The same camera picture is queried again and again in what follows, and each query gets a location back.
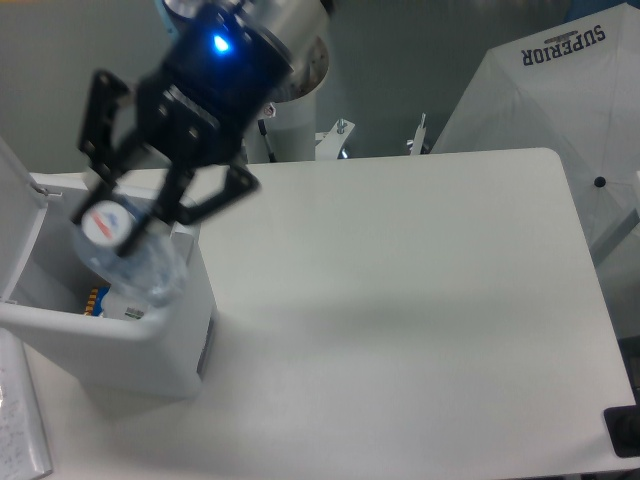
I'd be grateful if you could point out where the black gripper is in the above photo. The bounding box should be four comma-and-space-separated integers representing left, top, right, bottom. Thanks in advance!
69, 4, 296, 259

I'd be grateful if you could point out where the crushed clear plastic bottle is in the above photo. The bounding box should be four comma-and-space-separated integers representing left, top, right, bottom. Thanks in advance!
72, 195, 188, 307

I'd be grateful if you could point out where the white plastic wrapper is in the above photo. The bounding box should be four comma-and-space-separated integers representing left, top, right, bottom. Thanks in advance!
101, 291, 149, 321

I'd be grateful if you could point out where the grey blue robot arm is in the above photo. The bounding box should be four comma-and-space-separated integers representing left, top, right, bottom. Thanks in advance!
71, 1, 335, 257

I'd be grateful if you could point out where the white trash can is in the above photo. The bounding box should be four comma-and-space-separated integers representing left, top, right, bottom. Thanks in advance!
1, 143, 216, 398

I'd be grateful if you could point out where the blue snack package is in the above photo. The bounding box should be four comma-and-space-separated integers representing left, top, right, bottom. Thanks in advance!
84, 286, 110, 317

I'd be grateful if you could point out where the white umbrella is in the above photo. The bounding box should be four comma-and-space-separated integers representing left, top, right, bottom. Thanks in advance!
433, 3, 639, 245

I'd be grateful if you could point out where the black device at edge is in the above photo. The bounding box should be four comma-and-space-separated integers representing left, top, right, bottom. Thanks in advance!
603, 405, 639, 458

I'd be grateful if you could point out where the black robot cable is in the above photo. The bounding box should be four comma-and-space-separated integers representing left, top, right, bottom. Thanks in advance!
257, 118, 277, 164

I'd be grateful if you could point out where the white metal mounting bracket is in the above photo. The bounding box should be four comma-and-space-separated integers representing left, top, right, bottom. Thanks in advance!
314, 112, 433, 161

